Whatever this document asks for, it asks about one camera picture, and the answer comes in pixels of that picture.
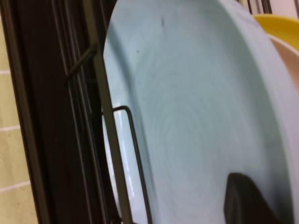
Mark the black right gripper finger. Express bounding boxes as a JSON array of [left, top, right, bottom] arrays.
[[224, 173, 281, 224]]

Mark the light blue plate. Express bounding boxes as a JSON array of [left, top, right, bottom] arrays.
[[104, 0, 299, 224]]

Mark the cream plate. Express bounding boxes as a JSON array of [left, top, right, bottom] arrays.
[[268, 34, 299, 91]]

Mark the yellow plate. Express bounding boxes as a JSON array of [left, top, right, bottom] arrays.
[[254, 14, 299, 50]]

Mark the green checkered tablecloth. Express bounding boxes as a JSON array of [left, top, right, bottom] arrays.
[[0, 7, 38, 224]]

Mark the black wire dish rack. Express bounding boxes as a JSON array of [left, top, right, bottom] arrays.
[[0, 0, 152, 224]]

